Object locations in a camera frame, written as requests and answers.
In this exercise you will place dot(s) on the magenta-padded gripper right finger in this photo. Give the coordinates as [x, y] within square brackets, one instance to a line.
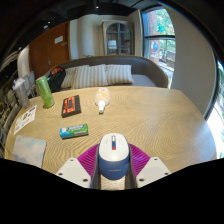
[151, 171]

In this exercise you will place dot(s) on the green and blue gum pack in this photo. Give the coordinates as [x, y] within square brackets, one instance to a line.
[74, 131]

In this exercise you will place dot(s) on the grey curved sofa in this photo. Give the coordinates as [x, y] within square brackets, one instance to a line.
[146, 66]

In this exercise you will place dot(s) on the white sticker sheet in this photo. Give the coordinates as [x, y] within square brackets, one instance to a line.
[25, 119]

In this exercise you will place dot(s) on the black-framed window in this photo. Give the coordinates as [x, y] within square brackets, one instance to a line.
[160, 38]

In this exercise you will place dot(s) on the black and orange box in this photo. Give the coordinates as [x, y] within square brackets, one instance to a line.
[71, 106]

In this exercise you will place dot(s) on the sky and flower print mouse pad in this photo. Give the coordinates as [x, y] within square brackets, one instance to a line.
[29, 150]

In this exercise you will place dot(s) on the arched glass-door cabinet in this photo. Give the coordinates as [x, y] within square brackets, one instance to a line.
[118, 38]

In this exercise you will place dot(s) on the green drink can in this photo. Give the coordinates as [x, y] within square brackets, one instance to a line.
[45, 92]

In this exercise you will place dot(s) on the blue and white computer mouse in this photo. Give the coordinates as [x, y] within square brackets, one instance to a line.
[114, 156]

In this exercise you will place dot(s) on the brown wooden door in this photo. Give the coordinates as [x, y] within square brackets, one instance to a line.
[45, 51]

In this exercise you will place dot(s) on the white squeeze tube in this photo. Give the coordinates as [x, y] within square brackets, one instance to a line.
[102, 96]

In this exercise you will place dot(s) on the white door sign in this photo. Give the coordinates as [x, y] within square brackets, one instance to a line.
[58, 39]

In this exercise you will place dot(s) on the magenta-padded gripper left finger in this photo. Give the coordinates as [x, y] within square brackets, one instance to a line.
[74, 173]

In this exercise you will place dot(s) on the black backpack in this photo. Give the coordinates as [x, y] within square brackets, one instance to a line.
[57, 80]

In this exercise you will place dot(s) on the striped cushion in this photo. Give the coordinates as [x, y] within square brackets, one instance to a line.
[90, 76]
[68, 78]
[119, 74]

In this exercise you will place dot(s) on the bright glass window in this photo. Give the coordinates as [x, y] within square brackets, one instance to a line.
[218, 116]

